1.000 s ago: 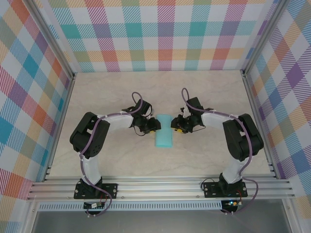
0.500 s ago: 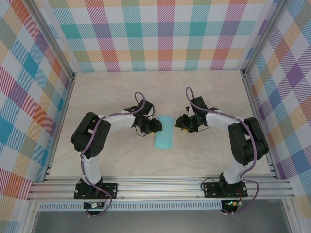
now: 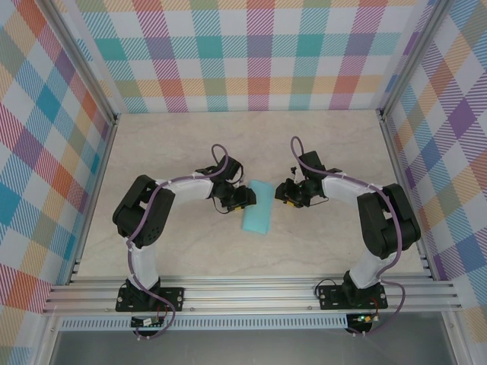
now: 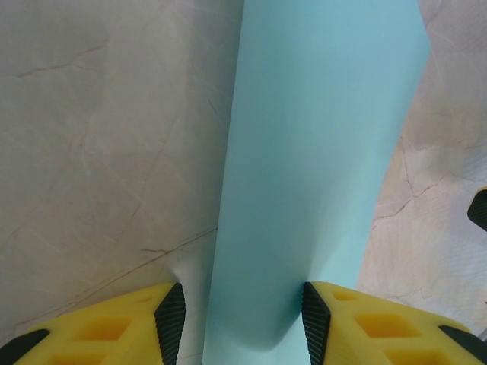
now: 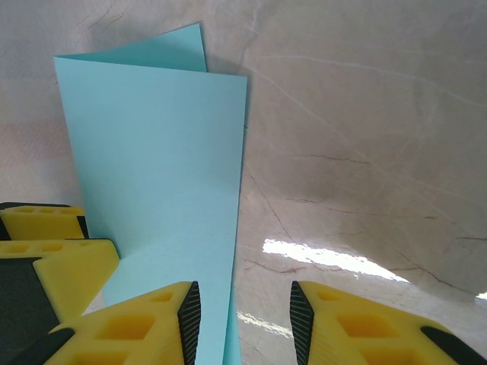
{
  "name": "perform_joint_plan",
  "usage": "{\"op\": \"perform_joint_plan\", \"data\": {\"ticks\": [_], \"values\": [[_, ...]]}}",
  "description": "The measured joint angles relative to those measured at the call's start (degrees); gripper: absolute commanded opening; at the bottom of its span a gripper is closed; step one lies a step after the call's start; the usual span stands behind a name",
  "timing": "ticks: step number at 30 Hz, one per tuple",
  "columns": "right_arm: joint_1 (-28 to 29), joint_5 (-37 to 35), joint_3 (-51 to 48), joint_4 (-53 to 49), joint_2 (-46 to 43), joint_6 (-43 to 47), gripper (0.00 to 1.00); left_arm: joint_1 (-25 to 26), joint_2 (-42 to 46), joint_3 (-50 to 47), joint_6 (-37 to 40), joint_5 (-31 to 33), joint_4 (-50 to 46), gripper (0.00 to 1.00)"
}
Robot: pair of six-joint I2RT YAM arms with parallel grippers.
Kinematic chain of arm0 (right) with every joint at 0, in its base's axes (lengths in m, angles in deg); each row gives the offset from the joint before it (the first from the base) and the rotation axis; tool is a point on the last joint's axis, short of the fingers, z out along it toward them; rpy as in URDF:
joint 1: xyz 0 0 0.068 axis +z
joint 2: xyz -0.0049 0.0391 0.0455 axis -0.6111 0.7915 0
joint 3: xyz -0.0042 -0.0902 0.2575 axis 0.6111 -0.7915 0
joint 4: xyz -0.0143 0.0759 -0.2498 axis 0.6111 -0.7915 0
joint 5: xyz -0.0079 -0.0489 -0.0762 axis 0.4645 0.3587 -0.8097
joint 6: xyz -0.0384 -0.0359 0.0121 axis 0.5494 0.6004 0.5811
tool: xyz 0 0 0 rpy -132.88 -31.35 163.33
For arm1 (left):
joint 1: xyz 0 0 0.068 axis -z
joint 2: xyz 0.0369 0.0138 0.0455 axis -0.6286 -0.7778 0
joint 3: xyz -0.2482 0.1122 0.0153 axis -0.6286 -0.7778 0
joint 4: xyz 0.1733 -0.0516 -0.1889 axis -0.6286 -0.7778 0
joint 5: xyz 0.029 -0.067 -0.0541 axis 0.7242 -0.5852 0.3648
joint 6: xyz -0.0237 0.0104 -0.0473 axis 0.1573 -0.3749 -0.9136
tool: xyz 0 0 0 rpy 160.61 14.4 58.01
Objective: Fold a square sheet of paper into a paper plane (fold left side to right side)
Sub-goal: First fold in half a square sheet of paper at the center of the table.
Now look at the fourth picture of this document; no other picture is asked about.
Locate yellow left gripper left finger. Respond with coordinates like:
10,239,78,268
0,281,186,365

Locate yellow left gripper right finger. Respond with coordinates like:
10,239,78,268
302,281,487,365

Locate teal cloth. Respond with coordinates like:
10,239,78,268
201,0,433,365

